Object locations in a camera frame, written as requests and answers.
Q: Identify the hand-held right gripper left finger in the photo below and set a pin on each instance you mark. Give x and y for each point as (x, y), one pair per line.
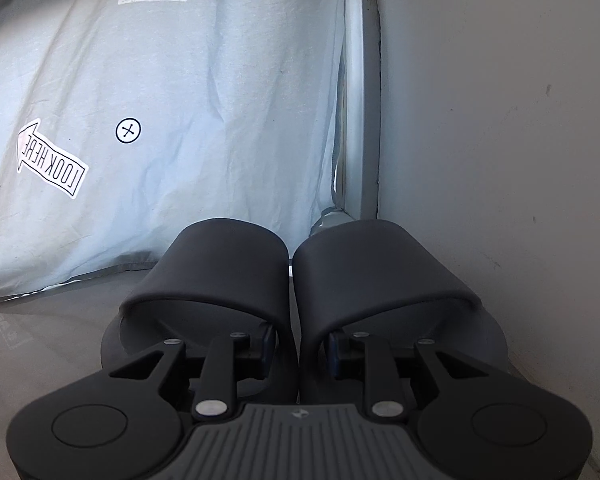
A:
(268, 350)

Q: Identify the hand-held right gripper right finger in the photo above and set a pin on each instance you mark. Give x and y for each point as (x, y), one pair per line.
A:
(336, 355)

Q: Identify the dark grey slide sandal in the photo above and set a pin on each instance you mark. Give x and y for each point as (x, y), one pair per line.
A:
(220, 260)
(375, 265)

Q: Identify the printed silver backdrop sheet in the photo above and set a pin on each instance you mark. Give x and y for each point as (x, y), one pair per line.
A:
(205, 110)

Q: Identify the grey corner trim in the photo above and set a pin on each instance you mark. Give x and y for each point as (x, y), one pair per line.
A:
(365, 85)

